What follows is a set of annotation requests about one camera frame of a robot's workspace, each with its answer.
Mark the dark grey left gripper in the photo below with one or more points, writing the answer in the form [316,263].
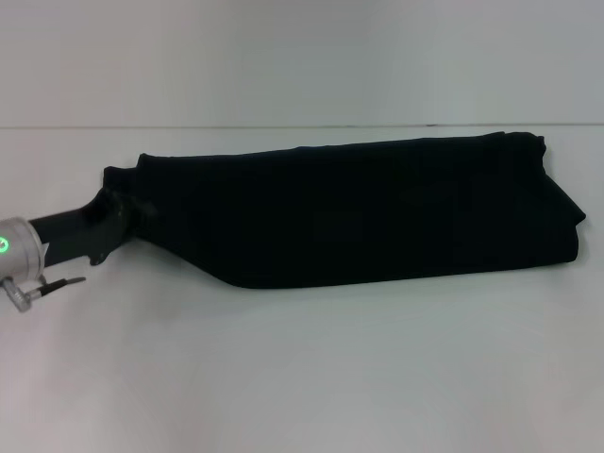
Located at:
[80,231]

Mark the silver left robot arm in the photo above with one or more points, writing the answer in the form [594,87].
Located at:
[19,255]

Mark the black shirt with FREE print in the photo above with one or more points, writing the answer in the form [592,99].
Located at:
[354,212]

